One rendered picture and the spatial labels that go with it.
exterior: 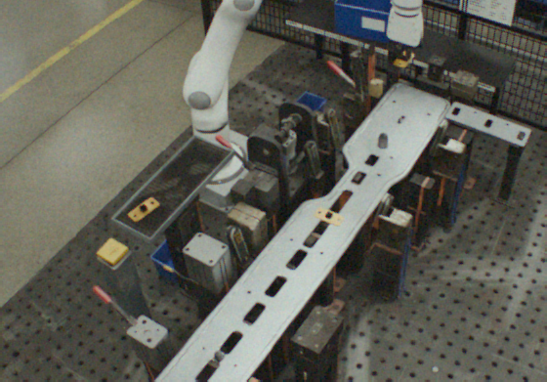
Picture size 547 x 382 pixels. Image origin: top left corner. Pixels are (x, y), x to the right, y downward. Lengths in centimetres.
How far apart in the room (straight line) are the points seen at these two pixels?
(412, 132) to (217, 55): 66
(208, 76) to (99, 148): 184
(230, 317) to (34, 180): 223
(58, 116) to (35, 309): 207
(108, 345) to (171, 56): 264
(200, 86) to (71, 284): 78
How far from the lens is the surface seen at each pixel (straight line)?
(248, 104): 276
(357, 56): 212
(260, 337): 168
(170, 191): 180
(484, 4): 250
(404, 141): 214
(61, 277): 230
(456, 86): 233
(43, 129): 408
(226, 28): 196
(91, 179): 363
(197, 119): 220
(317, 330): 164
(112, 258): 168
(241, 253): 180
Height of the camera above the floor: 242
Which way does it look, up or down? 45 degrees down
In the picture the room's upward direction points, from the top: 4 degrees counter-clockwise
